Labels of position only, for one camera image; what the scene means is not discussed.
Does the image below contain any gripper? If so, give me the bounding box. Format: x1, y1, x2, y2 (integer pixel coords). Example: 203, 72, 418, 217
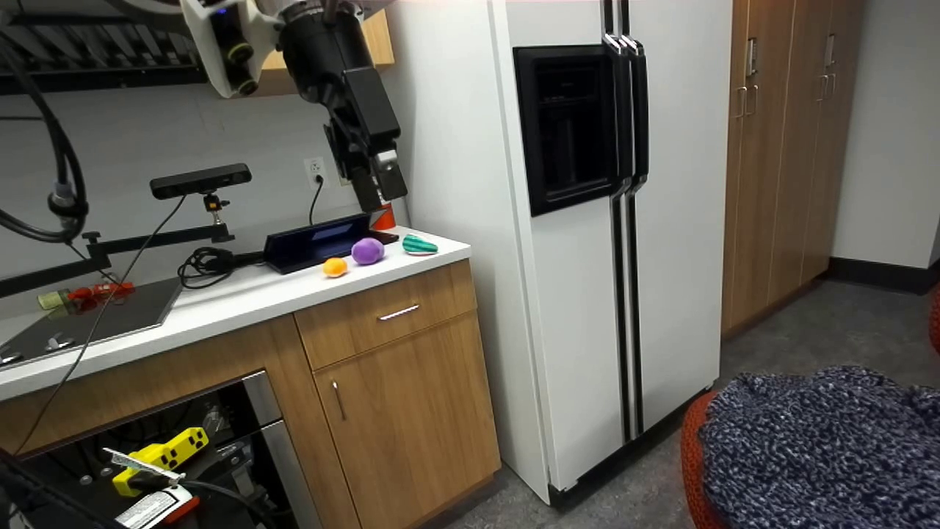
279, 0, 410, 215

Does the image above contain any wooden drawer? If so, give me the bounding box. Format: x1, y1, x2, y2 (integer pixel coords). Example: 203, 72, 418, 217
293, 258, 479, 373

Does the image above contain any purple toy egg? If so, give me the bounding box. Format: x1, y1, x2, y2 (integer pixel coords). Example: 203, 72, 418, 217
350, 237, 386, 267

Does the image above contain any black box with dark screen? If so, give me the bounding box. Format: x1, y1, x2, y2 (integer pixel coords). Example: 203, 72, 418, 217
262, 212, 401, 276

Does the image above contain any wooden cabinet door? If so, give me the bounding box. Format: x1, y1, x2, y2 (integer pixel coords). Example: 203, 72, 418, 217
313, 312, 503, 529

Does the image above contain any white refrigerator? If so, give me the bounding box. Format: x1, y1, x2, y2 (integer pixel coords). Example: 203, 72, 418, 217
488, 0, 736, 509

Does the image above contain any refrigerator door with dispenser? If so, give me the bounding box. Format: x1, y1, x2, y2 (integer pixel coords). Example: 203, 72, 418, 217
488, 0, 634, 508

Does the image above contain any black cooktop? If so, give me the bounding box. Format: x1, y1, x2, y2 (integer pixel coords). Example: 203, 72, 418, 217
0, 276, 184, 369

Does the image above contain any red tool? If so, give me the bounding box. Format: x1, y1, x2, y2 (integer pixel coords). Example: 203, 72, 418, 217
67, 281, 137, 303

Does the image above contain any plain refrigerator door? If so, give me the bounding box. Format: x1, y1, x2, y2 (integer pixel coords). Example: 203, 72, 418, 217
623, 0, 736, 436

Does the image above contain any black range hood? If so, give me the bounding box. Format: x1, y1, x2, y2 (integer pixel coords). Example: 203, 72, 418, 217
0, 0, 209, 96

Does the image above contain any yellow power strip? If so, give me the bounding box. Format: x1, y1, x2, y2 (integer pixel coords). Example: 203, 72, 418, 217
111, 426, 211, 499

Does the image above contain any tall wooden cabinet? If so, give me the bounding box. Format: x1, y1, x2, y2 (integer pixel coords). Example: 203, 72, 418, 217
720, 0, 868, 340

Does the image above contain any white and red device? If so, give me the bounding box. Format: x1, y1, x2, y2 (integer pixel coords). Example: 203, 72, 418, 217
113, 484, 201, 529

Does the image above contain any orange pouf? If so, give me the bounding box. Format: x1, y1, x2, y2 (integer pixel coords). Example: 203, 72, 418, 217
679, 389, 735, 529

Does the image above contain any blue knit blanket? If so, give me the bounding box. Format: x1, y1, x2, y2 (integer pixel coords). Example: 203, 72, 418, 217
698, 365, 940, 529

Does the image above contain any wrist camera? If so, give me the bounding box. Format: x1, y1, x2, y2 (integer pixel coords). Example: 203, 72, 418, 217
341, 67, 402, 156

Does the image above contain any wooden wall cabinet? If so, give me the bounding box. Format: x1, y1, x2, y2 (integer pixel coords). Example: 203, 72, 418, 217
256, 8, 396, 98

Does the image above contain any camera on mount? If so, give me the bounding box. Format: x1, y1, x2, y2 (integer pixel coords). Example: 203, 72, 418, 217
0, 162, 253, 299

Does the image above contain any coil of black cable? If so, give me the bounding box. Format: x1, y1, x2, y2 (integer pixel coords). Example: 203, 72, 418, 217
177, 245, 266, 289

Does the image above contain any black refrigerator door handle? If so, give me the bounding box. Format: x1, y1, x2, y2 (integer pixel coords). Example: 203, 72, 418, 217
601, 0, 635, 201
621, 0, 651, 193

